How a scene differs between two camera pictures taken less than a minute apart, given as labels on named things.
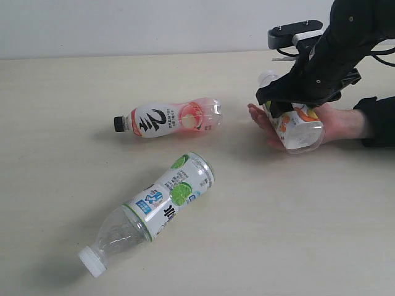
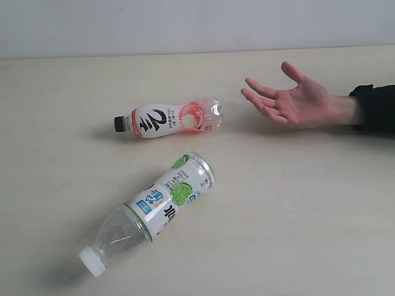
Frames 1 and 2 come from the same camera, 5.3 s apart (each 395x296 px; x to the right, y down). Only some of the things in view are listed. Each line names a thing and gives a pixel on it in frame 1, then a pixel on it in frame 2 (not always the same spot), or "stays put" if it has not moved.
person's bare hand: x=263 y=119 -> x=307 y=105
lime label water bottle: x=137 y=222 stays put
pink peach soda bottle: x=189 y=115 stays put
